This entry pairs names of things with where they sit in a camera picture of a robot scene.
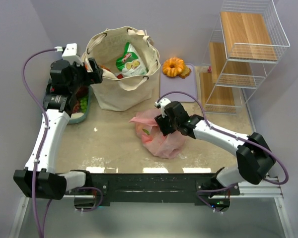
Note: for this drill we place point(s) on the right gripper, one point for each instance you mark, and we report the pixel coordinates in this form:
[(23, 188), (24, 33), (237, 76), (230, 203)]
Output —
[(162, 124)]

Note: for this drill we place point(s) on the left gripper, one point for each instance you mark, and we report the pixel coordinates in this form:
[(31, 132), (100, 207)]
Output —
[(94, 72)]

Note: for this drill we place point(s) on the large red cookie bag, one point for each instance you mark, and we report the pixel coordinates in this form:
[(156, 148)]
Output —
[(105, 69)]

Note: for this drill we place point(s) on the pink plastic grocery bag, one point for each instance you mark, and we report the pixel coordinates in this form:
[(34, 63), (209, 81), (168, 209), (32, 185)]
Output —
[(152, 138)]

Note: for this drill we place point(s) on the green white chips bag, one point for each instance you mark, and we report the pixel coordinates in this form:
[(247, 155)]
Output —
[(130, 63)]

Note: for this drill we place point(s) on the cream canvas tote bag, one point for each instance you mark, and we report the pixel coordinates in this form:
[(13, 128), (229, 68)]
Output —
[(118, 93)]

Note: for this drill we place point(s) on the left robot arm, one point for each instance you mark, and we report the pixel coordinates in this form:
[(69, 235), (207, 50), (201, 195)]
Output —
[(38, 178)]

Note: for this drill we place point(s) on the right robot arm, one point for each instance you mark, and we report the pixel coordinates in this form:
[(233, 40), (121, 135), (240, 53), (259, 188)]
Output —
[(251, 151)]

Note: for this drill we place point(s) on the lavender food tray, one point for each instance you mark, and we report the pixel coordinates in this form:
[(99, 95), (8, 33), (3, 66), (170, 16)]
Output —
[(187, 85)]

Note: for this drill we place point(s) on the teal fruit bin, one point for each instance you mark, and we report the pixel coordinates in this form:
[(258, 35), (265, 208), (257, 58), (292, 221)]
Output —
[(82, 92)]

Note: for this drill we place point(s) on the green grape bunch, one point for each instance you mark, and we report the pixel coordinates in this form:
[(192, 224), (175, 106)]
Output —
[(83, 103)]

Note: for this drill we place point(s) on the red grape bunch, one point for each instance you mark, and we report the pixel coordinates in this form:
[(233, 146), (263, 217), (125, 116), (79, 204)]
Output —
[(76, 108)]

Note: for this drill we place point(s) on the pale white cucumber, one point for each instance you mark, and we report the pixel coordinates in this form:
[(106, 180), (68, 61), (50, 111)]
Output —
[(77, 115)]

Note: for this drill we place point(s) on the cake slice behind bundt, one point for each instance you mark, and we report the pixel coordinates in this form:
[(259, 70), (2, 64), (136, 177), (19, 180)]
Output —
[(185, 73)]

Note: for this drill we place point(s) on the orange bundt cake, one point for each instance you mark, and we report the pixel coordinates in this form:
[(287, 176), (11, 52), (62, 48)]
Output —
[(173, 67)]

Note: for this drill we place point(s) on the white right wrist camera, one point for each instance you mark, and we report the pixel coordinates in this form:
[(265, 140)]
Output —
[(161, 104)]

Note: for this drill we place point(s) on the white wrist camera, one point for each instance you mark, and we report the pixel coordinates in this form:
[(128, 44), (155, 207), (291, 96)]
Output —
[(161, 104), (69, 53)]

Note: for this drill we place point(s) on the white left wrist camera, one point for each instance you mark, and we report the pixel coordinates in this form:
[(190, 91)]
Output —
[(69, 53)]

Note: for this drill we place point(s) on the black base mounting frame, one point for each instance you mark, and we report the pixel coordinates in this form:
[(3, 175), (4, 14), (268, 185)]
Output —
[(199, 189)]

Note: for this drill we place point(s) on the white wire shelf rack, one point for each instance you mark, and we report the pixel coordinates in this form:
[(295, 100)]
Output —
[(246, 44)]

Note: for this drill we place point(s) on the aluminium table frame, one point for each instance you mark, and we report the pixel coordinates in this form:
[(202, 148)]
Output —
[(258, 212)]

